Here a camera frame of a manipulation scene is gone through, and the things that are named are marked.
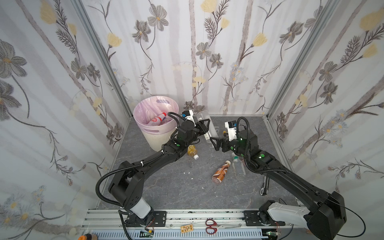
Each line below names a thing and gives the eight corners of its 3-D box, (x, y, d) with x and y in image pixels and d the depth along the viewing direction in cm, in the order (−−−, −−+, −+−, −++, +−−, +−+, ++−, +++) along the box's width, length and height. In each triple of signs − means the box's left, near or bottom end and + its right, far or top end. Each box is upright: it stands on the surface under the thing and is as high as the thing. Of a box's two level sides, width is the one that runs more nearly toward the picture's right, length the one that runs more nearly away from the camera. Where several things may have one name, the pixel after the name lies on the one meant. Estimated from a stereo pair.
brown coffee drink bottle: (211, 180, 89) (212, 176, 85) (225, 161, 97) (226, 157, 93) (218, 185, 86) (219, 182, 82) (232, 165, 95) (234, 162, 91)
